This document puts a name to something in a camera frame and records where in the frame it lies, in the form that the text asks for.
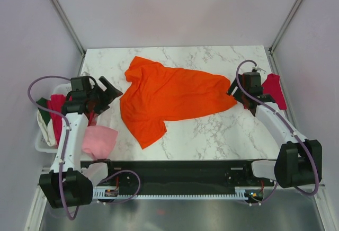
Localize left aluminium frame post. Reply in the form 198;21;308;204
36;0;87;56

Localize right aluminium frame post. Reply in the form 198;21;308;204
267;0;317;54

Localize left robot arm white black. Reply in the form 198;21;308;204
39;76;122;209

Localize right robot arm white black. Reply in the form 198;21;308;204
227;72;322;188

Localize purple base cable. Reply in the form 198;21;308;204
96;170;141;207
245;180;279;207

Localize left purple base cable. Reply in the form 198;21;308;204
96;170;141;207

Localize magenta t shirt in basket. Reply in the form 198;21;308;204
46;93;96;147

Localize white t shirt in basket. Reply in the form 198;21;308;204
37;110;57;147

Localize dark green t shirt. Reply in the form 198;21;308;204
35;97;51;126

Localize white slotted cable duct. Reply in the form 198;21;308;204
93;186;264;201

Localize aluminium frame post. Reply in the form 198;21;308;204
36;0;87;56
267;0;317;54

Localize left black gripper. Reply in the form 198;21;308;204
87;76;122;116

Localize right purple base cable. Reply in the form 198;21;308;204
245;180;279;207

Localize folded crimson t shirt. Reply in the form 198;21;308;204
262;74;287;111

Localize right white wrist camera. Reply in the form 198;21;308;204
252;66;266;74

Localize light pink t shirt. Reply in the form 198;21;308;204
82;126;118;160

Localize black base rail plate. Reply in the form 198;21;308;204
54;158;273;196

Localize orange t shirt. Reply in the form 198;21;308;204
120;56;237;149

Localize white laundry basket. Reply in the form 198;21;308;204
35;83;72;154

